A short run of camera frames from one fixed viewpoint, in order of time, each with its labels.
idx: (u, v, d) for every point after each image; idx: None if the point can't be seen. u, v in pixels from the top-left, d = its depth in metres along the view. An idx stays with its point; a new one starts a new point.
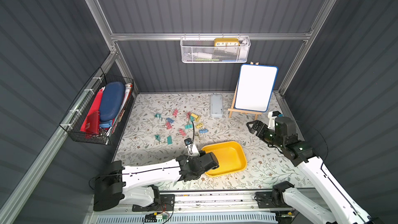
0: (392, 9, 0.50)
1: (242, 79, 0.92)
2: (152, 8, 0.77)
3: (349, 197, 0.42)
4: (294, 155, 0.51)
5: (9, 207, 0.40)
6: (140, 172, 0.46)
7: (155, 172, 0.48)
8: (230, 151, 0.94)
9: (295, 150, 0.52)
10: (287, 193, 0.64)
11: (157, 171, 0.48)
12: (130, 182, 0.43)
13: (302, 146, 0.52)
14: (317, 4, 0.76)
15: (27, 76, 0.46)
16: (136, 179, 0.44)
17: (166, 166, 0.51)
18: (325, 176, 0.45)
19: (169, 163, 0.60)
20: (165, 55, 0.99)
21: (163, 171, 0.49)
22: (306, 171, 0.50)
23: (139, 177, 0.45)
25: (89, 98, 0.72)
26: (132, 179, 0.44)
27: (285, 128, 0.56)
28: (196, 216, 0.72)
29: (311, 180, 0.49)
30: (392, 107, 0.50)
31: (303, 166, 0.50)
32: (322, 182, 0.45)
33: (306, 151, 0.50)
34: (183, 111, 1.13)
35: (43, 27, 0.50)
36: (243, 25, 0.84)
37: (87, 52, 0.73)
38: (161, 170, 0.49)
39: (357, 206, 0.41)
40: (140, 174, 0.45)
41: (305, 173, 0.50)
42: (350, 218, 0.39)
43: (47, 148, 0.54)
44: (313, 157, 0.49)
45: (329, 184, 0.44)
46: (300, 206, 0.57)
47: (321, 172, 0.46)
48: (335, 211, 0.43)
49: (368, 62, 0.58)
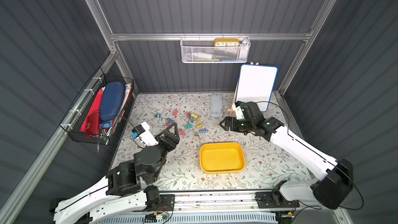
0: (392, 9, 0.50)
1: (242, 79, 0.92)
2: (152, 8, 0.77)
3: (317, 151, 0.46)
4: (265, 130, 0.55)
5: (9, 207, 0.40)
6: (67, 206, 0.42)
7: (88, 200, 0.42)
8: (231, 152, 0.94)
9: (263, 126, 0.57)
10: (282, 188, 0.66)
11: (84, 198, 0.42)
12: (57, 219, 0.42)
13: (269, 121, 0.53)
14: (318, 4, 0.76)
15: (27, 76, 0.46)
16: (66, 214, 0.42)
17: (94, 190, 0.43)
18: (293, 139, 0.50)
19: (98, 183, 0.43)
20: (165, 55, 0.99)
21: (90, 196, 0.42)
22: (277, 142, 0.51)
23: (68, 210, 0.42)
25: (89, 98, 0.72)
26: (61, 215, 0.42)
27: (250, 110, 0.62)
28: (196, 216, 0.72)
29: (284, 149, 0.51)
30: (392, 107, 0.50)
31: (272, 139, 0.56)
32: (291, 144, 0.50)
33: (272, 123, 0.55)
34: (183, 111, 1.13)
35: (43, 27, 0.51)
36: (243, 25, 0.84)
37: (87, 52, 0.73)
38: (88, 196, 0.42)
39: (325, 155, 0.45)
40: (70, 207, 0.42)
41: (276, 143, 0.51)
42: (322, 167, 0.43)
43: (47, 148, 0.54)
44: (280, 126, 0.54)
45: (297, 144, 0.49)
46: (293, 191, 0.59)
47: (289, 137, 0.51)
48: (312, 168, 0.46)
49: (369, 62, 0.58)
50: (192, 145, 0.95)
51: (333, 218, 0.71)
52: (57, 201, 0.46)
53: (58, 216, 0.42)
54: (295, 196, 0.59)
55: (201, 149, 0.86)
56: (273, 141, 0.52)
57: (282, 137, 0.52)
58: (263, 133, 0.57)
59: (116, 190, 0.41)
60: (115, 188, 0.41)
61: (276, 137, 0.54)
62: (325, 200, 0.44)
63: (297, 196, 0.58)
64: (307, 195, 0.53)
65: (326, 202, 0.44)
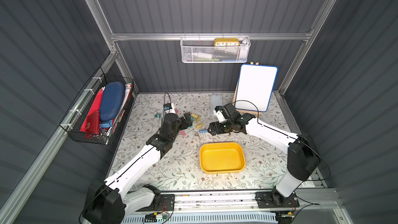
0: (392, 9, 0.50)
1: (242, 79, 0.92)
2: (152, 8, 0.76)
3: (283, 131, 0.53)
4: (240, 125, 0.63)
5: (9, 207, 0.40)
6: (124, 172, 0.46)
7: (135, 166, 0.48)
8: (231, 152, 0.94)
9: (239, 121, 0.65)
10: (278, 187, 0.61)
11: (137, 162, 0.49)
12: (122, 184, 0.43)
13: (243, 116, 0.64)
14: (318, 4, 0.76)
15: (27, 76, 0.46)
16: (125, 180, 0.44)
17: (143, 153, 0.52)
18: (262, 125, 0.58)
19: (143, 150, 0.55)
20: (165, 55, 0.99)
21: (143, 158, 0.51)
22: (252, 132, 0.62)
23: (128, 174, 0.46)
25: (89, 98, 0.72)
26: (122, 182, 0.43)
27: (226, 111, 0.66)
28: (196, 216, 0.72)
29: (259, 137, 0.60)
30: (392, 107, 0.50)
31: (247, 129, 0.63)
32: (261, 130, 0.57)
33: (246, 117, 0.64)
34: (183, 111, 1.13)
35: (43, 27, 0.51)
36: (243, 25, 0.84)
37: (87, 52, 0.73)
38: (141, 158, 0.51)
39: (288, 133, 0.52)
40: (125, 173, 0.46)
41: (251, 132, 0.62)
42: (285, 142, 0.50)
43: (47, 148, 0.54)
44: (252, 118, 0.62)
45: (266, 129, 0.56)
46: (284, 184, 0.61)
47: (259, 124, 0.59)
48: (280, 146, 0.53)
49: (369, 62, 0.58)
50: (192, 145, 0.95)
51: (333, 218, 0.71)
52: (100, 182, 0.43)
53: (111, 184, 0.42)
54: (287, 190, 0.61)
55: (200, 149, 0.86)
56: (250, 131, 0.63)
57: (253, 126, 0.60)
58: (239, 127, 0.65)
59: (158, 145, 0.56)
60: (153, 146, 0.56)
61: (250, 127, 0.61)
62: (297, 172, 0.49)
63: (290, 189, 0.59)
64: (295, 183, 0.55)
65: (297, 174, 0.49)
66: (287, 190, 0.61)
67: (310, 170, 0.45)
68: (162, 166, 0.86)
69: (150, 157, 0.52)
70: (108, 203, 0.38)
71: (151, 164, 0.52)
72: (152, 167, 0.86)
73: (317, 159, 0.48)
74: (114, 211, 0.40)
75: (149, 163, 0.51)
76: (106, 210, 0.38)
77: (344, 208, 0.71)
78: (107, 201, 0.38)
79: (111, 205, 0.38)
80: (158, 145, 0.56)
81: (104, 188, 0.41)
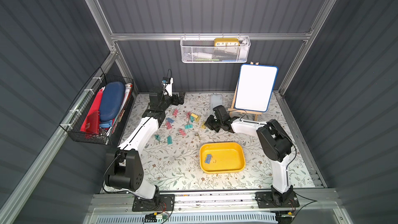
0: (392, 9, 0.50)
1: (241, 79, 0.93)
2: (152, 8, 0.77)
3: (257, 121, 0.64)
4: (228, 126, 0.76)
5: (9, 208, 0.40)
6: (133, 137, 0.51)
7: (141, 131, 0.53)
8: (231, 152, 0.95)
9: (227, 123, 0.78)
10: (274, 183, 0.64)
11: (140, 129, 0.54)
12: (134, 145, 0.47)
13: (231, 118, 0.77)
14: (318, 4, 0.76)
15: (28, 76, 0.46)
16: (136, 143, 0.49)
17: (145, 122, 0.58)
18: (241, 120, 0.72)
19: (143, 120, 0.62)
20: (165, 55, 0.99)
21: (144, 126, 0.56)
22: (237, 129, 0.74)
23: (137, 138, 0.50)
25: (89, 98, 0.72)
26: (135, 145, 0.48)
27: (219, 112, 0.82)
28: (196, 216, 0.72)
29: (243, 131, 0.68)
30: (392, 107, 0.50)
31: (233, 127, 0.75)
32: (241, 124, 0.70)
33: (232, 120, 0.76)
34: (183, 111, 1.13)
35: (43, 27, 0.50)
36: (243, 26, 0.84)
37: (87, 51, 0.75)
38: (142, 125, 0.56)
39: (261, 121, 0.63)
40: (134, 138, 0.50)
41: (238, 130, 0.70)
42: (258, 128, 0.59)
43: (47, 148, 0.54)
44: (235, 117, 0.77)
45: (244, 122, 0.69)
46: (276, 176, 0.63)
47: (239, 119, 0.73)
48: None
49: (368, 62, 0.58)
50: (192, 145, 0.95)
51: (333, 218, 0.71)
52: (115, 151, 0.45)
53: (126, 148, 0.47)
54: (279, 180, 0.64)
55: (201, 149, 0.87)
56: (236, 128, 0.74)
57: (235, 123, 0.73)
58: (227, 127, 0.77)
59: (154, 115, 0.62)
60: (151, 116, 0.61)
61: (232, 124, 0.74)
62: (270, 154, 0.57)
63: (281, 181, 0.62)
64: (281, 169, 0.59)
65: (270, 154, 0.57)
66: (280, 183, 0.64)
67: (280, 151, 0.53)
68: (162, 166, 0.86)
69: (151, 123, 0.58)
70: (130, 160, 0.43)
71: (151, 128, 0.56)
72: (152, 167, 0.86)
73: (287, 141, 0.55)
74: (136, 167, 0.44)
75: (152, 127, 0.57)
76: (129, 166, 0.43)
77: (344, 207, 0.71)
78: (127, 160, 0.43)
79: (132, 160, 0.43)
80: (154, 115, 0.62)
81: (120, 152, 0.46)
